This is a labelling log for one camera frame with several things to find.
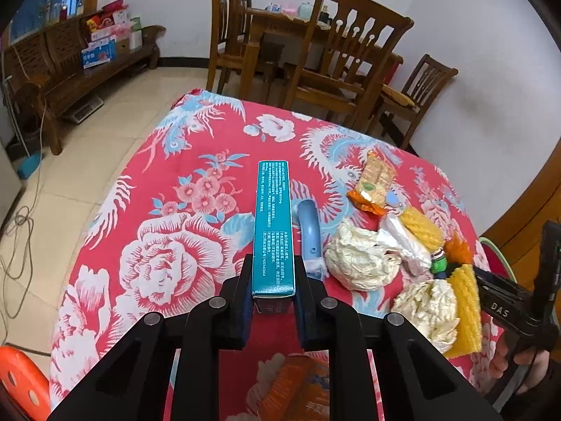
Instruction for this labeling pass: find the right hand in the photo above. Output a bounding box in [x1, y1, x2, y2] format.
[489, 334, 555, 395]

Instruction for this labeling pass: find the crumpled white paper ball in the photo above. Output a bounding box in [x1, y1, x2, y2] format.
[324, 219, 402, 292]

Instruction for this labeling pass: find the stack of gift boxes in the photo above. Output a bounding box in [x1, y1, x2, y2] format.
[81, 0, 143, 69]

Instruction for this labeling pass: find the orange cardboard box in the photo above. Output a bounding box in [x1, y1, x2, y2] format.
[258, 354, 330, 421]

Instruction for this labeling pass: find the left wooden dining chair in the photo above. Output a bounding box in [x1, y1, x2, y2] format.
[206, 0, 252, 93]

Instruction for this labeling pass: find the yellow foam net sleeve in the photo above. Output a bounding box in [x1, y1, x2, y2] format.
[444, 264, 482, 359]

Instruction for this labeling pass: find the red bin with green rim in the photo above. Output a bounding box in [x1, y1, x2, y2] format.
[479, 237, 517, 283]

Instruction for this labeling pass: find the wooden dining chair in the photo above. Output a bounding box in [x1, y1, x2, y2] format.
[206, 0, 252, 93]
[282, 0, 414, 128]

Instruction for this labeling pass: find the orange snack wrapper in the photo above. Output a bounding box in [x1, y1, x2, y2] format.
[347, 151, 396, 217]

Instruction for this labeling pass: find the right wooden chair with cushion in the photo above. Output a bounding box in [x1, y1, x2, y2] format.
[366, 53, 458, 149]

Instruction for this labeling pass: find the white crumpled plastic wrapper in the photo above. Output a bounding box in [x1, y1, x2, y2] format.
[378, 213, 432, 276]

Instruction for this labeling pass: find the small green toy bottle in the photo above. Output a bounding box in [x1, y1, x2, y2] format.
[431, 248, 448, 279]

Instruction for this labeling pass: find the grey floor cable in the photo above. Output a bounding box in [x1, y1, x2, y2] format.
[0, 74, 48, 347]

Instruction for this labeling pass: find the wooden bench sofa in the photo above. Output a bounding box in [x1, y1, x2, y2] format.
[4, 14, 165, 155]

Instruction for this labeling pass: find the wooden dining table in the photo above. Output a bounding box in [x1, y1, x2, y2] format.
[238, 8, 403, 101]

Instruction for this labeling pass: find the teal cardboard box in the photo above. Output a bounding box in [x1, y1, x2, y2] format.
[251, 160, 296, 314]

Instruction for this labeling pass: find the near wooden dining chair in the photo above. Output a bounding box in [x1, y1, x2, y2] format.
[282, 0, 414, 128]

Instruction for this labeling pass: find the orange plastic stool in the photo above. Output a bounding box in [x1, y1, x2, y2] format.
[1, 346, 50, 420]

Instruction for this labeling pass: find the window with blue glass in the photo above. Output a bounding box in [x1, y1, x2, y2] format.
[8, 0, 84, 43]

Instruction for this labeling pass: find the floor scale under bench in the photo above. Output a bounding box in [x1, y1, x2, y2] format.
[64, 95, 104, 125]

